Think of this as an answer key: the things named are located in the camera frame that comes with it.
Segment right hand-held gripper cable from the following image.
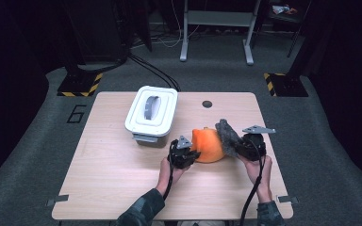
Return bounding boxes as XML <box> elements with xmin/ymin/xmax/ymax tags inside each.
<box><xmin>239</xmin><ymin>147</ymin><xmax>267</xmax><ymax>226</ymax></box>

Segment clear grey storage box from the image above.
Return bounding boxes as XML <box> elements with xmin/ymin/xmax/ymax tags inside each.
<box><xmin>131</xmin><ymin>133</ymin><xmax>171</xmax><ymax>149</ymax></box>

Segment left hand-held gripper cable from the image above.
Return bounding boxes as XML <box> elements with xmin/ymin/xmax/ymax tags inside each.
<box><xmin>163</xmin><ymin>139</ymin><xmax>177</xmax><ymax>202</ymax></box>

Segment orange plush toy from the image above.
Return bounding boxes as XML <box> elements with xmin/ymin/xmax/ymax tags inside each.
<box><xmin>190</xmin><ymin>126</ymin><xmax>226</xmax><ymax>164</ymax></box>

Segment white cable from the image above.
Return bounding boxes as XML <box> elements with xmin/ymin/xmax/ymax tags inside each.
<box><xmin>156</xmin><ymin>0</ymin><xmax>202</xmax><ymax>49</ymax></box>

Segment person's right hand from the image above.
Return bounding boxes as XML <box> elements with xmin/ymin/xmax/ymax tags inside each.
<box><xmin>239</xmin><ymin>154</ymin><xmax>273</xmax><ymax>203</ymax></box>

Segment dark cabinet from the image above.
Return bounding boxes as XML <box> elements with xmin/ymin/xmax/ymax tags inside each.
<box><xmin>60</xmin><ymin>0</ymin><xmax>130</xmax><ymax>64</ymax></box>

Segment white lidded plastic container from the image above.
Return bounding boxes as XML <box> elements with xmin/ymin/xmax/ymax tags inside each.
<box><xmin>124</xmin><ymin>85</ymin><xmax>179</xmax><ymax>138</ymax></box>

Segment hand-held gripper cable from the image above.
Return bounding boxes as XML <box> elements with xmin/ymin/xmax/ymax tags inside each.
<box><xmin>163</xmin><ymin>139</ymin><xmax>177</xmax><ymax>202</ymax></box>
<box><xmin>239</xmin><ymin>147</ymin><xmax>267</xmax><ymax>226</ymax></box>

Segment person's left hand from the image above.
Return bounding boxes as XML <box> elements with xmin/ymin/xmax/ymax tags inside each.
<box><xmin>155</xmin><ymin>157</ymin><xmax>189</xmax><ymax>196</ymax></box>

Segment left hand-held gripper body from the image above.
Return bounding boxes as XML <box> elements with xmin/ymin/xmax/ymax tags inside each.
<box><xmin>168</xmin><ymin>135</ymin><xmax>199</xmax><ymax>170</ymax></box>

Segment grey tape piece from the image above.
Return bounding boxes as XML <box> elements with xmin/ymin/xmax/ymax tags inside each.
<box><xmin>277</xmin><ymin>195</ymin><xmax>299</xmax><ymax>205</ymax></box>
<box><xmin>46</xmin><ymin>194</ymin><xmax>70</xmax><ymax>207</ymax></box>

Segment colourful things on dark shelf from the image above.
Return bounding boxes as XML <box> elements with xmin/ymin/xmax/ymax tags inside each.
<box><xmin>271</xmin><ymin>4</ymin><xmax>298</xmax><ymax>16</ymax></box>

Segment white metal desk frame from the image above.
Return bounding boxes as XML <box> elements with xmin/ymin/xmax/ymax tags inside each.
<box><xmin>179</xmin><ymin>0</ymin><xmax>262</xmax><ymax>66</ymax></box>

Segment grey fuzzy cloth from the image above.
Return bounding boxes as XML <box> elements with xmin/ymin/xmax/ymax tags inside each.
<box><xmin>215</xmin><ymin>118</ymin><xmax>243</xmax><ymax>158</ymax></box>

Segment black yellow striped base plate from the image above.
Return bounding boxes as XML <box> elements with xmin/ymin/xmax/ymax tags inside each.
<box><xmin>57</xmin><ymin>73</ymin><xmax>104</xmax><ymax>98</ymax></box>
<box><xmin>263</xmin><ymin>73</ymin><xmax>309</xmax><ymax>98</ymax></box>

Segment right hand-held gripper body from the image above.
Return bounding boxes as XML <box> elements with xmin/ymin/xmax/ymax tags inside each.
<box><xmin>237</xmin><ymin>124</ymin><xmax>277</xmax><ymax>163</ymax></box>

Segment black floor cables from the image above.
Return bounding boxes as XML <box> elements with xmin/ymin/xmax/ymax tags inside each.
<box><xmin>128</xmin><ymin>54</ymin><xmax>181</xmax><ymax>92</ymax></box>

